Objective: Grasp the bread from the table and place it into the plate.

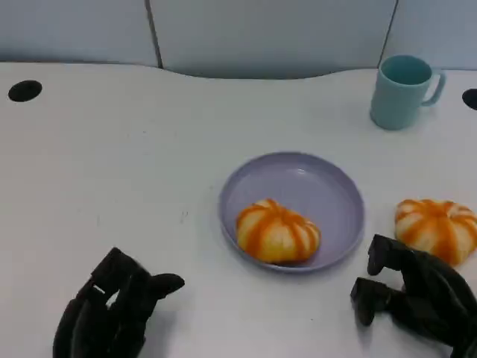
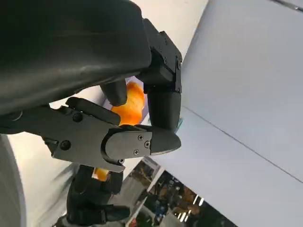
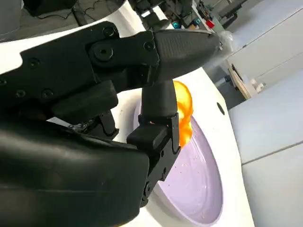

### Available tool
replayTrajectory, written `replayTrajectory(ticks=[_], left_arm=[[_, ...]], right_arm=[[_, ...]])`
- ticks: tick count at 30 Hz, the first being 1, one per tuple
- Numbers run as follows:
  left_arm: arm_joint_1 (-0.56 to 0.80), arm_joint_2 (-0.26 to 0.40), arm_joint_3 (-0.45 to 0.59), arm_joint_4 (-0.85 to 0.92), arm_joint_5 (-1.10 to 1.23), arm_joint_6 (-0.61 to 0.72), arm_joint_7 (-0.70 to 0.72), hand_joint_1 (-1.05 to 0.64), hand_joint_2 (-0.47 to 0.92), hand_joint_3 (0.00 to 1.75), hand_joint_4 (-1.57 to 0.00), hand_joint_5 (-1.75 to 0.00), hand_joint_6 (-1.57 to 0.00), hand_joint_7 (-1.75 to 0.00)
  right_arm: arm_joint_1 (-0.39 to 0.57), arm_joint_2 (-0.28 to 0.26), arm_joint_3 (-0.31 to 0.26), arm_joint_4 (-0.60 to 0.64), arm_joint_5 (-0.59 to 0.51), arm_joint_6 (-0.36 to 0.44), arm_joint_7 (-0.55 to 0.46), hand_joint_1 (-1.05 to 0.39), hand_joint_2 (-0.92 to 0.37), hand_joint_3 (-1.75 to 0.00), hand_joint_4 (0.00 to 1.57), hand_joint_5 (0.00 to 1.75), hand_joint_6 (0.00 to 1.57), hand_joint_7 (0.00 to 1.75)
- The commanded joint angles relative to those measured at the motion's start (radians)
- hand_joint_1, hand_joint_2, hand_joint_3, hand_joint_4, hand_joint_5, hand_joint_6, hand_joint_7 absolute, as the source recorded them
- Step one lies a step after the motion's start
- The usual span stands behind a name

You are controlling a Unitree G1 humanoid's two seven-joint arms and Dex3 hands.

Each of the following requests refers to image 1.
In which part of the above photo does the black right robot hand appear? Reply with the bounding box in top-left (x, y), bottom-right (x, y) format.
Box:
top-left (350, 233), bottom-right (477, 358)

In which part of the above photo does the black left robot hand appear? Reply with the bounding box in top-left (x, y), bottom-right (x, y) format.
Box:
top-left (52, 247), bottom-right (186, 358)

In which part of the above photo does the orange and white bread roll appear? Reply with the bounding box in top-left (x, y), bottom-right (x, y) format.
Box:
top-left (236, 198), bottom-right (322, 266)
top-left (394, 198), bottom-right (477, 267)

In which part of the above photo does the lilac plate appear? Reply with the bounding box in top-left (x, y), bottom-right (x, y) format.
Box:
top-left (218, 151), bottom-right (366, 274)

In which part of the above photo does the pale green mug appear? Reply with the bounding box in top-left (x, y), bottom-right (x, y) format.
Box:
top-left (369, 54), bottom-right (447, 131)

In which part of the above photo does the black round table grommet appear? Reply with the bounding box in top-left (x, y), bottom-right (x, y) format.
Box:
top-left (7, 79), bottom-right (43, 103)
top-left (461, 88), bottom-right (477, 111)

